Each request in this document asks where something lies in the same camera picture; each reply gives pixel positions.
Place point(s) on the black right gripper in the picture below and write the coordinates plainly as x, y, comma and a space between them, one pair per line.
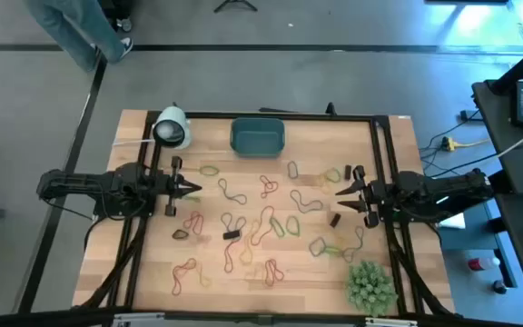
371, 195

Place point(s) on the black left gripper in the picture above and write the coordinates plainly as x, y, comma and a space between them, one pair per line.
170, 186

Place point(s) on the green rubber band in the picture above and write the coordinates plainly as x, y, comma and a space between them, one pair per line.
287, 225
334, 249
218, 171
339, 175
193, 199
277, 227

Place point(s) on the black wide rubber band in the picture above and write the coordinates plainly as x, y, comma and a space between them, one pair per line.
231, 235
174, 234
348, 172

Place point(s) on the red rubber band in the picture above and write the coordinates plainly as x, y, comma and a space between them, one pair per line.
196, 222
270, 272
272, 218
226, 261
268, 183
175, 279

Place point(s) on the yellow rubber band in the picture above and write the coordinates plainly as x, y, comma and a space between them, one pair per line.
321, 180
203, 280
243, 254
254, 272

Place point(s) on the blue rubber band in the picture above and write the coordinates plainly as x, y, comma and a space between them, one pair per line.
225, 188
288, 169
223, 220
310, 247
294, 197
360, 236

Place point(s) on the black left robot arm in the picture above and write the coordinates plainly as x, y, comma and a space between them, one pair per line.
77, 181

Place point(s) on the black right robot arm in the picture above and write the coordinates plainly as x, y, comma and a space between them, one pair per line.
447, 186

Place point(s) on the teal plastic bin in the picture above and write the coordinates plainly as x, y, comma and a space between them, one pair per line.
257, 141

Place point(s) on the small dark block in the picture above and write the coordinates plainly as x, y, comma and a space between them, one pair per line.
335, 220

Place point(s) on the white cylinder with dark face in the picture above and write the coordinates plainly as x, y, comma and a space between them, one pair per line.
175, 122

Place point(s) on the green artificial potted plant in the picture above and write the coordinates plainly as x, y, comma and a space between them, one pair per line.
370, 288

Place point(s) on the white box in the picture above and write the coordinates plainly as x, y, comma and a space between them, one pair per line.
454, 222

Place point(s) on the yellow power plug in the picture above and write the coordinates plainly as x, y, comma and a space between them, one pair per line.
447, 144

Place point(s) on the red and white bottle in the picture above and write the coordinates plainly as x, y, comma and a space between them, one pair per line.
484, 263

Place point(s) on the black desk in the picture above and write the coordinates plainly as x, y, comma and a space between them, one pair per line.
506, 172

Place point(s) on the small black round bottle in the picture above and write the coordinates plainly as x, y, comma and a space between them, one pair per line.
499, 287

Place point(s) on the black wheeled cart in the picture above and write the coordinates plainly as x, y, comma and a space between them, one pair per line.
124, 23

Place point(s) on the person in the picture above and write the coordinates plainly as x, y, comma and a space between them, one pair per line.
84, 32

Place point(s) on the black tripod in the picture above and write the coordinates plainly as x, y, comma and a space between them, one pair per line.
235, 3

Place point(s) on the black rig crossbar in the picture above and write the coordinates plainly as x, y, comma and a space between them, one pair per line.
39, 320

